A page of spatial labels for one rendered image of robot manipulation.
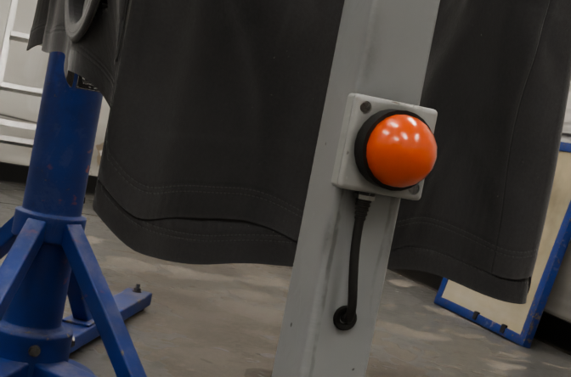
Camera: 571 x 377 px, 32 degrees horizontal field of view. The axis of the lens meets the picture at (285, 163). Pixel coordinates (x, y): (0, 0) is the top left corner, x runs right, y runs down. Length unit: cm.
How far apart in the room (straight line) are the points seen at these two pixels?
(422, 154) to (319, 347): 12
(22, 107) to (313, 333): 494
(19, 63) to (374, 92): 494
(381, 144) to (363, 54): 6
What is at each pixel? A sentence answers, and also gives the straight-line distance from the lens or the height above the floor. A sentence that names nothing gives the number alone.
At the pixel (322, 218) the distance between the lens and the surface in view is 54.
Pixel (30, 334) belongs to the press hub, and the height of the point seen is 11.
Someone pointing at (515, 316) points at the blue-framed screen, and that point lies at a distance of 372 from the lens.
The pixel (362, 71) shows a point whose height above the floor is 69.
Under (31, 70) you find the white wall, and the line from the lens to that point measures 544.
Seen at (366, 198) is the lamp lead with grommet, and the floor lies 62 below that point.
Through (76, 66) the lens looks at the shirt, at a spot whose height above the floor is 66.
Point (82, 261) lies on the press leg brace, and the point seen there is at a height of 28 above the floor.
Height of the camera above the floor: 66
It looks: 3 degrees down
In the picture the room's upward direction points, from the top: 11 degrees clockwise
